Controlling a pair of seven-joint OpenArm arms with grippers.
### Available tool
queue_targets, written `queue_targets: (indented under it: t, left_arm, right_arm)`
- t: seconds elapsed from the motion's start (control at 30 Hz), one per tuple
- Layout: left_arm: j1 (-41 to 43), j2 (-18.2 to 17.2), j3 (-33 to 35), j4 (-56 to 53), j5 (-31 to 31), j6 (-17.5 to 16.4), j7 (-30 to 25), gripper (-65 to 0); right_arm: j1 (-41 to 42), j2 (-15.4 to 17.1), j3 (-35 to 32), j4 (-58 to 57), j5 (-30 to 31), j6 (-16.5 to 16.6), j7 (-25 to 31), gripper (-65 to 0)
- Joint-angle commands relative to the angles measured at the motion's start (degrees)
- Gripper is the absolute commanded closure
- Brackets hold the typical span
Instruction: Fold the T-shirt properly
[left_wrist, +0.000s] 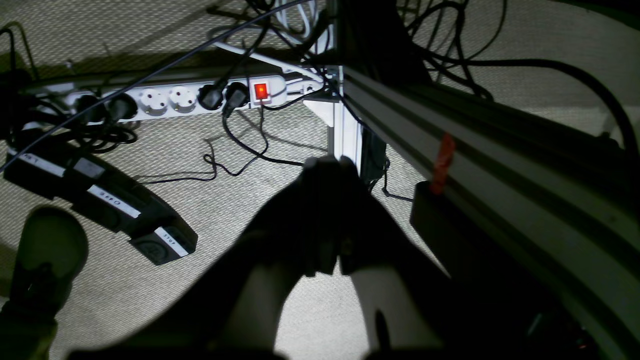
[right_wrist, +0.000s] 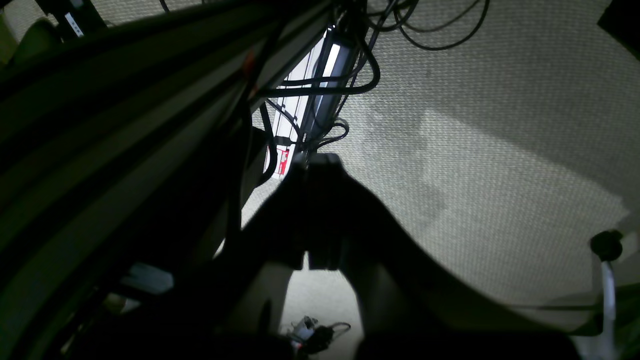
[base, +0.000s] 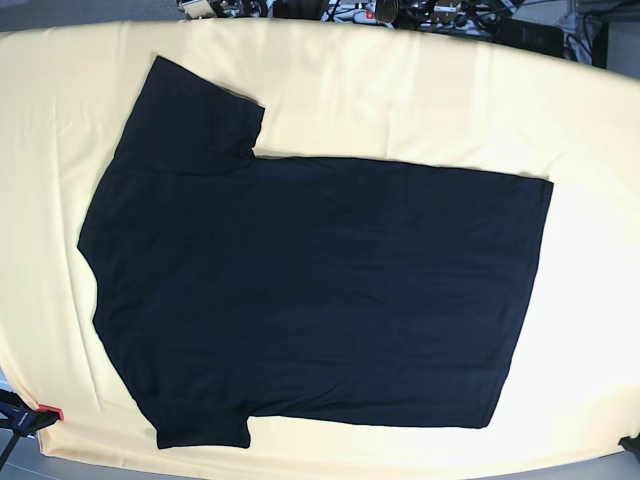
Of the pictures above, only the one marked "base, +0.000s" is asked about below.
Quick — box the black red table clamp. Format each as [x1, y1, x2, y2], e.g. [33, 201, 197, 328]
[1, 390, 64, 437]

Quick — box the yellow table cloth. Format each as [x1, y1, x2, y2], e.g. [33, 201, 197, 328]
[1, 20, 639, 479]

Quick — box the black clamp at right corner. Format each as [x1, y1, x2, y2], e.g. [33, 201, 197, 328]
[618, 435, 640, 461]

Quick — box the black T-shirt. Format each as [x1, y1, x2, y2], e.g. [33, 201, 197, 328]
[78, 57, 553, 449]

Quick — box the black box behind table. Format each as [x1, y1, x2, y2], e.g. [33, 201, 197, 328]
[492, 18, 564, 57]

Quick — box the white power strip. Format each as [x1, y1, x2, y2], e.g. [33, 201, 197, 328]
[321, 2, 378, 25]

